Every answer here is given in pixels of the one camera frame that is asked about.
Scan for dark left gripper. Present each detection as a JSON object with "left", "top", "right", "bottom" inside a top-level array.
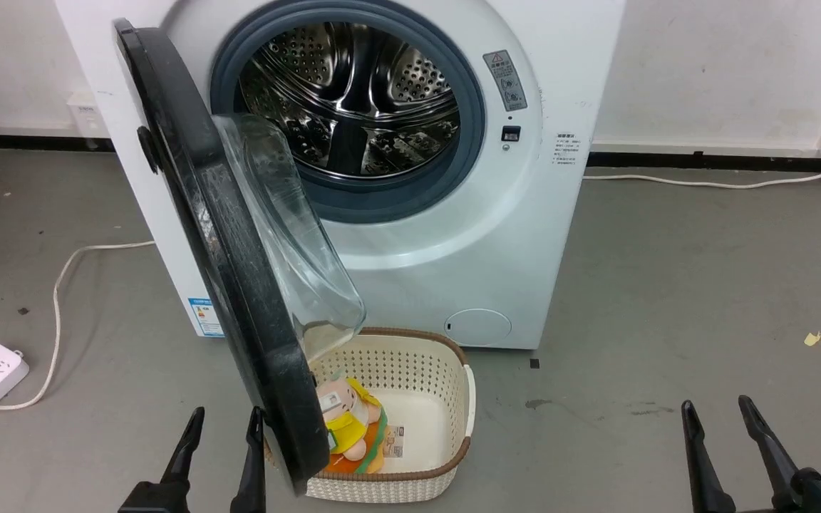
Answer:
[{"left": 118, "top": 405, "right": 267, "bottom": 513}]

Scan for black washing machine door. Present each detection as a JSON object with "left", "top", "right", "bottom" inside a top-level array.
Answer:
[{"left": 113, "top": 18, "right": 367, "bottom": 497}]

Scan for grey rubber door gasket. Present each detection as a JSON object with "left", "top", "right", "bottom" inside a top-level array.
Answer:
[{"left": 210, "top": 0, "right": 487, "bottom": 224}]

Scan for white front-load washing machine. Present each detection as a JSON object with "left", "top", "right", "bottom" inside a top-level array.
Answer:
[{"left": 54, "top": 0, "right": 626, "bottom": 351}]

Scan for steel washing machine drum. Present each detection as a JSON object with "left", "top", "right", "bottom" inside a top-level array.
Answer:
[{"left": 238, "top": 21, "right": 463, "bottom": 179}]

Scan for plush doll yellow clothes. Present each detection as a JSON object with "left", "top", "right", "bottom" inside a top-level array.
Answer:
[{"left": 314, "top": 376, "right": 388, "bottom": 475}]

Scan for cream plastic laundry basket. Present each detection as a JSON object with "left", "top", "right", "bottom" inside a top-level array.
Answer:
[{"left": 264, "top": 326, "right": 477, "bottom": 504}]

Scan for white power strip cable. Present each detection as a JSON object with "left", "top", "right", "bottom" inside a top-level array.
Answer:
[{"left": 0, "top": 241, "right": 156, "bottom": 412}]

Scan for white washing machine cable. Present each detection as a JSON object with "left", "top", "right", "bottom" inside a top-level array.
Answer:
[{"left": 583, "top": 158, "right": 821, "bottom": 190}]

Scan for white wall box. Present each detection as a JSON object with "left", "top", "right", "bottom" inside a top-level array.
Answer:
[{"left": 66, "top": 89, "right": 110, "bottom": 140}]

